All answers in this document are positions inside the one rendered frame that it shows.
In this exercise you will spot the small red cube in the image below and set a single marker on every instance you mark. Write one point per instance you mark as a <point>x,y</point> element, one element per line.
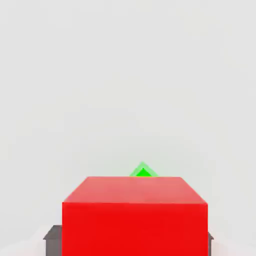
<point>134,224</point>

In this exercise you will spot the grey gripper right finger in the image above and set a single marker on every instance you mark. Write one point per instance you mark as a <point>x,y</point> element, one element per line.
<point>209,245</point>

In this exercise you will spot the small green cube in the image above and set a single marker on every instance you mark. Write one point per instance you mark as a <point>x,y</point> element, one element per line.
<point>143,172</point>

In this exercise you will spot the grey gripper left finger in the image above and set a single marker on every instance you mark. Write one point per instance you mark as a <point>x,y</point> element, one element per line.
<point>53,240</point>

